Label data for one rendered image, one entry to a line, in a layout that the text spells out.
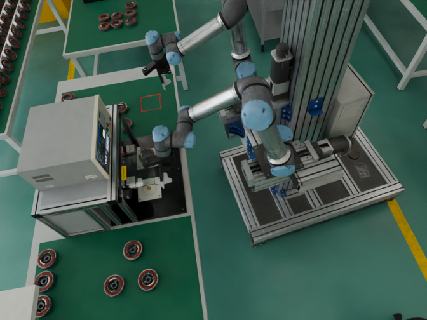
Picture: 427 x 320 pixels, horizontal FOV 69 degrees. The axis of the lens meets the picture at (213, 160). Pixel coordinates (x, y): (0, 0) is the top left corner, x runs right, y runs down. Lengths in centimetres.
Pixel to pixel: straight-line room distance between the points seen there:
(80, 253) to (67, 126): 76
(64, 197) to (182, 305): 85
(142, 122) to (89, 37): 126
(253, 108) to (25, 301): 122
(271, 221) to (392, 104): 188
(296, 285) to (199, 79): 241
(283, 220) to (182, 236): 90
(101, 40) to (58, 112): 153
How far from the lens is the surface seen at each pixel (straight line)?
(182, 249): 189
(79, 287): 203
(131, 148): 209
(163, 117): 241
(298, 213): 255
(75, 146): 171
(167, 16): 339
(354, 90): 191
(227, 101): 136
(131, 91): 269
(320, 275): 265
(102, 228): 205
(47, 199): 188
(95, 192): 177
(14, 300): 165
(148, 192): 205
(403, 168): 326
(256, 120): 120
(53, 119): 189
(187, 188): 204
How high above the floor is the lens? 254
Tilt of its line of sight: 58 degrees down
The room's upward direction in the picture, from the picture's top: 10 degrees counter-clockwise
